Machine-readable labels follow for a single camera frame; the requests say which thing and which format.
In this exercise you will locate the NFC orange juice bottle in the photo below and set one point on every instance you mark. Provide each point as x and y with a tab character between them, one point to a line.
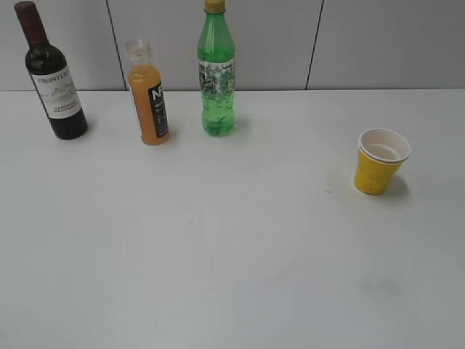
147	93

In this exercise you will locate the yellow paper cup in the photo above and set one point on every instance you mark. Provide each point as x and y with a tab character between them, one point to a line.
381	152

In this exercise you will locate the green plastic soda bottle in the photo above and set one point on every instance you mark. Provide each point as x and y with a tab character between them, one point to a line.
216	67

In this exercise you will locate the dark red wine bottle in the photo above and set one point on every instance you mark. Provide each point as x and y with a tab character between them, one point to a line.
51	77

